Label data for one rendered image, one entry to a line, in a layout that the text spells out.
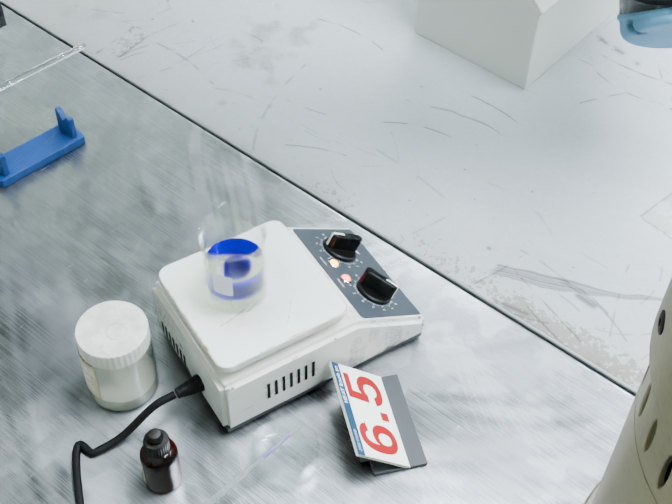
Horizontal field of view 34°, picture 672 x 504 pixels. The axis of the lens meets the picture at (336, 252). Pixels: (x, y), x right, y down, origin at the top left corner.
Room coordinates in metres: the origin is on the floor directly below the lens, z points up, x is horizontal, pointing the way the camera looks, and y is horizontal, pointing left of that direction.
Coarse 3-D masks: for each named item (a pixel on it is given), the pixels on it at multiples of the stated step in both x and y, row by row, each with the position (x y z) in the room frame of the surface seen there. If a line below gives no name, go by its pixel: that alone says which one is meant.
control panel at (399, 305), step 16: (304, 240) 0.63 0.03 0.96; (320, 240) 0.64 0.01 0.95; (320, 256) 0.62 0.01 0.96; (368, 256) 0.64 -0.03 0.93; (336, 272) 0.60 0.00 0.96; (352, 272) 0.61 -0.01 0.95; (384, 272) 0.63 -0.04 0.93; (352, 288) 0.58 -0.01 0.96; (352, 304) 0.56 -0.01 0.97; (368, 304) 0.57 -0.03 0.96; (400, 304) 0.58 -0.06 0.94
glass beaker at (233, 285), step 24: (216, 216) 0.58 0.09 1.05; (240, 216) 0.58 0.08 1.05; (216, 240) 0.57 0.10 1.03; (264, 240) 0.55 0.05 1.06; (216, 264) 0.53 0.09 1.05; (240, 264) 0.53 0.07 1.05; (264, 264) 0.55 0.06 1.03; (216, 288) 0.53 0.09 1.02; (240, 288) 0.53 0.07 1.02; (264, 288) 0.55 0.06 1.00
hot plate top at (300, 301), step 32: (192, 256) 0.59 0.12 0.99; (288, 256) 0.59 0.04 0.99; (192, 288) 0.56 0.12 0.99; (288, 288) 0.56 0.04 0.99; (320, 288) 0.56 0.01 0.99; (192, 320) 0.52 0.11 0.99; (224, 320) 0.52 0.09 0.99; (256, 320) 0.53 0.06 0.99; (288, 320) 0.53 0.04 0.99; (320, 320) 0.53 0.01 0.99; (224, 352) 0.49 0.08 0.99; (256, 352) 0.49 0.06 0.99
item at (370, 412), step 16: (352, 384) 0.51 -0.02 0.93; (368, 384) 0.51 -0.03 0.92; (352, 400) 0.49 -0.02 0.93; (368, 400) 0.50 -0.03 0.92; (368, 416) 0.48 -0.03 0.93; (384, 416) 0.49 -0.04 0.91; (368, 432) 0.46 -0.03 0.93; (384, 432) 0.47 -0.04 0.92; (368, 448) 0.44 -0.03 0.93; (384, 448) 0.45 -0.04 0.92
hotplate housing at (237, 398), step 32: (160, 288) 0.57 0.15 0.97; (160, 320) 0.57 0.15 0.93; (352, 320) 0.54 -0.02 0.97; (384, 320) 0.56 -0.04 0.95; (416, 320) 0.57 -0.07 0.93; (192, 352) 0.51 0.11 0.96; (288, 352) 0.51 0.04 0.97; (320, 352) 0.52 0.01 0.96; (352, 352) 0.53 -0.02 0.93; (384, 352) 0.56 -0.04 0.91; (192, 384) 0.50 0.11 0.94; (224, 384) 0.48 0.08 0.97; (256, 384) 0.48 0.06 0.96; (288, 384) 0.50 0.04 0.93; (320, 384) 0.52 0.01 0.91; (224, 416) 0.47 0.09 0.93; (256, 416) 0.49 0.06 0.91
